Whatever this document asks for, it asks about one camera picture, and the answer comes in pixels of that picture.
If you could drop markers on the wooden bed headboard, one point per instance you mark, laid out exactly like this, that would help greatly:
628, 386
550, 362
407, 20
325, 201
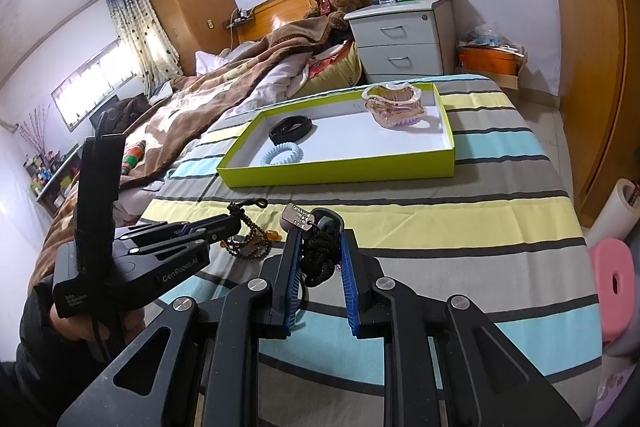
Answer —
280, 12

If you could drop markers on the red green striped cloth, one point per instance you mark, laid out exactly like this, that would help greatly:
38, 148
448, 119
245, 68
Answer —
134, 156

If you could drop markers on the black fitness band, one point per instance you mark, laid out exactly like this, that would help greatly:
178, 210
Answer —
277, 137

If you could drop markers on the power strip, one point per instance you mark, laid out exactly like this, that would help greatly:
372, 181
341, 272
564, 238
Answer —
239, 18

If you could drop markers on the person's left hand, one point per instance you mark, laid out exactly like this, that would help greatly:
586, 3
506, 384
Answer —
75, 329

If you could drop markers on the dotted patterned curtain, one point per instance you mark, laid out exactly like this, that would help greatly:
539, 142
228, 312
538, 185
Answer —
145, 37

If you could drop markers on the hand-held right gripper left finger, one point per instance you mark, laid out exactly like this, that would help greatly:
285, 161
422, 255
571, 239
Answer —
292, 287

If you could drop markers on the striped tablecloth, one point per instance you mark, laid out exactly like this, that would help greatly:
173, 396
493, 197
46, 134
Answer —
450, 217

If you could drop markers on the cluttered shelf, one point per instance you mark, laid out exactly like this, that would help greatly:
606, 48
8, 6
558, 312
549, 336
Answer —
50, 177

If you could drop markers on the rose gold hair claw clip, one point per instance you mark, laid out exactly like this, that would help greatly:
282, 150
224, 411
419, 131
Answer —
390, 112

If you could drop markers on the dried flower branches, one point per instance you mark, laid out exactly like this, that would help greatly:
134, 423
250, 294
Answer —
32, 129

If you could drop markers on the pink plastic stool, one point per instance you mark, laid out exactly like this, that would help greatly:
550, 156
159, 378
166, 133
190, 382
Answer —
615, 287

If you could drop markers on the yellow patterned pillow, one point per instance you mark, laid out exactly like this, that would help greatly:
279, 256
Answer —
332, 74

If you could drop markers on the person's left forearm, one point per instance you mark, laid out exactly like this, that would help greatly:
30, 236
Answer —
30, 367

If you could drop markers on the white paper roll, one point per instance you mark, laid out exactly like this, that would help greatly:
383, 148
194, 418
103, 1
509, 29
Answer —
612, 212

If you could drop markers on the brown fleece blanket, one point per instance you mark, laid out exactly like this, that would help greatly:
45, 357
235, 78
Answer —
225, 77

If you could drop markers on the barred window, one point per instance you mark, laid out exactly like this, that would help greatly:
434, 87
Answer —
90, 87

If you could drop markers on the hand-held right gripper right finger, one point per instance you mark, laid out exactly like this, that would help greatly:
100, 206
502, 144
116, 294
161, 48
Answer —
352, 292

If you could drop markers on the green cardboard box tray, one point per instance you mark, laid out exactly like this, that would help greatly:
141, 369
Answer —
340, 174

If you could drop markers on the large wooden wardrobe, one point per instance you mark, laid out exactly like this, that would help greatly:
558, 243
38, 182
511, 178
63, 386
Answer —
590, 57

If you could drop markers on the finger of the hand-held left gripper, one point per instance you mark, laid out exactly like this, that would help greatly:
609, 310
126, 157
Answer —
170, 243
220, 224

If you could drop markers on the orange box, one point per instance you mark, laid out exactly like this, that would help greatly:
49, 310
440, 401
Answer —
487, 62

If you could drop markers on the grey two-drawer nightstand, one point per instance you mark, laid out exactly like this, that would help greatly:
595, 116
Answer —
400, 37

